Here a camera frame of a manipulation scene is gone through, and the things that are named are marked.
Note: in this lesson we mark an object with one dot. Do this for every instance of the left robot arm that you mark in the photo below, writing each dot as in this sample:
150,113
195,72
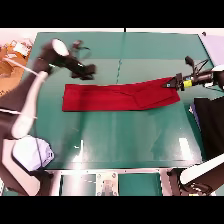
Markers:
30,100

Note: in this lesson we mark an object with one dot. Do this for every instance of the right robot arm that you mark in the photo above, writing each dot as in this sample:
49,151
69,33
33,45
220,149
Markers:
204,171

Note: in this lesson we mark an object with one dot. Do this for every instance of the red garment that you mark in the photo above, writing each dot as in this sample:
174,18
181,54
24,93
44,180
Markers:
110,98

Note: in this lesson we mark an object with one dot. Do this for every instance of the pale lilac garment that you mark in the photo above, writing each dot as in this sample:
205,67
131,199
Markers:
30,153

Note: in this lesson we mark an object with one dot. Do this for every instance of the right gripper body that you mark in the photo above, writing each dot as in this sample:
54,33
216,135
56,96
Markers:
180,82

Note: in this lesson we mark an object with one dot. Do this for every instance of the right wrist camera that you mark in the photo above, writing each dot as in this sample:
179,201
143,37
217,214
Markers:
190,62

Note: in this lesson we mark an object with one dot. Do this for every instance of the silver frame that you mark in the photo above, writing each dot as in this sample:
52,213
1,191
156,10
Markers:
106,182

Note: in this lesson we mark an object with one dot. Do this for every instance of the black garment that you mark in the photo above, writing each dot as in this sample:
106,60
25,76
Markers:
212,126

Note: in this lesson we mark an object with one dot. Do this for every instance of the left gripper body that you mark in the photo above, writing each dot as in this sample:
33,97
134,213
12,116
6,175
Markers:
84,70

